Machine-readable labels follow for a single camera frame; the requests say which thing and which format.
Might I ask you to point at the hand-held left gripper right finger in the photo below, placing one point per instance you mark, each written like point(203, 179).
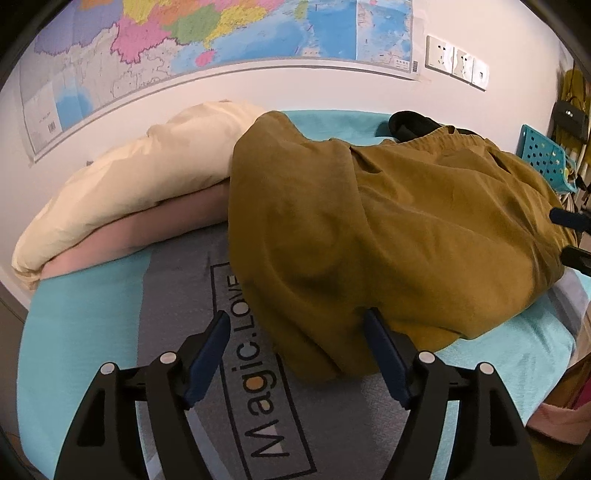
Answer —
point(385, 360)

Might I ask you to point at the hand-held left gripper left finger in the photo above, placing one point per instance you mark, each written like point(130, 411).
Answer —
point(207, 360)

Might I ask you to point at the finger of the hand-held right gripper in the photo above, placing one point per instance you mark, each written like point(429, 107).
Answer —
point(563, 218)
point(579, 258)

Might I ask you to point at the mustard brown button dress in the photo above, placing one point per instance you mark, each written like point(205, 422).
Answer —
point(392, 240)

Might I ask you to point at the white mattress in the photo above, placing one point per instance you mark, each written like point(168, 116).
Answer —
point(575, 300)

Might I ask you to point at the teal perforated plastic basket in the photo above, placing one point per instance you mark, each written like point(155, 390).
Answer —
point(547, 157)

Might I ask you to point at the teal and grey bed sheet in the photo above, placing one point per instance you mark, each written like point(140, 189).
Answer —
point(92, 332)

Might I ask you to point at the yellow hanging cloth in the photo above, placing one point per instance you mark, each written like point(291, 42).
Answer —
point(577, 87)

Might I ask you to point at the pink folded blanket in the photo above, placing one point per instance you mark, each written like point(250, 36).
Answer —
point(138, 235)

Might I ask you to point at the pink cloth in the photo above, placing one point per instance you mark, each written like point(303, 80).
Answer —
point(558, 417)

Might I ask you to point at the black cloth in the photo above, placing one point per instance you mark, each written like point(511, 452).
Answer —
point(411, 124)

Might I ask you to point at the cream quilt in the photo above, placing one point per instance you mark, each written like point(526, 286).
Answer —
point(138, 175)

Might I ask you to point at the white wall socket panel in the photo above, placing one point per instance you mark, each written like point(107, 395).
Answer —
point(480, 74)
point(439, 54)
point(463, 64)

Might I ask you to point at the colourful wall map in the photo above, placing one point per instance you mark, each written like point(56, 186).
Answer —
point(184, 41)

